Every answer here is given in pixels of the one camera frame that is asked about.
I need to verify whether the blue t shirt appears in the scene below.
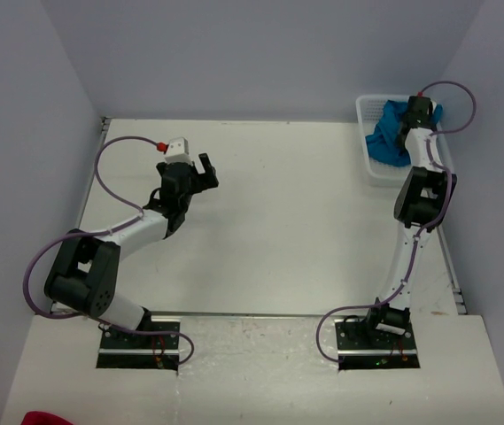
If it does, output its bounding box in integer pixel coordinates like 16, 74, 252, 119
366, 99, 444, 171

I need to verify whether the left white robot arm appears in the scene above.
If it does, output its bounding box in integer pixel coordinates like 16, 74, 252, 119
44, 153, 219, 348

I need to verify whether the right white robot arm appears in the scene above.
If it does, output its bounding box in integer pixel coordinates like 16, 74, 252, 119
363, 94, 456, 348

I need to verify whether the white plastic basket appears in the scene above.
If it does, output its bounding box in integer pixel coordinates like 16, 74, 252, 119
356, 95, 454, 188

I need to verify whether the red cloth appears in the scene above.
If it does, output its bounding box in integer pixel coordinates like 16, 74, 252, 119
20, 411, 73, 425

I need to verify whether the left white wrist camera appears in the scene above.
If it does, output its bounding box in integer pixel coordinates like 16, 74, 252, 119
156, 137, 192, 165

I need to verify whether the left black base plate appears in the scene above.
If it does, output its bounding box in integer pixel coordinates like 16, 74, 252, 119
96, 318, 181, 372

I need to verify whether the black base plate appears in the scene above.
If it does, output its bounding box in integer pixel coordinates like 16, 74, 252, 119
96, 318, 181, 372
335, 316, 420, 371

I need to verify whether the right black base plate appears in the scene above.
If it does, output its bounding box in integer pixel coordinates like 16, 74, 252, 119
335, 316, 420, 371

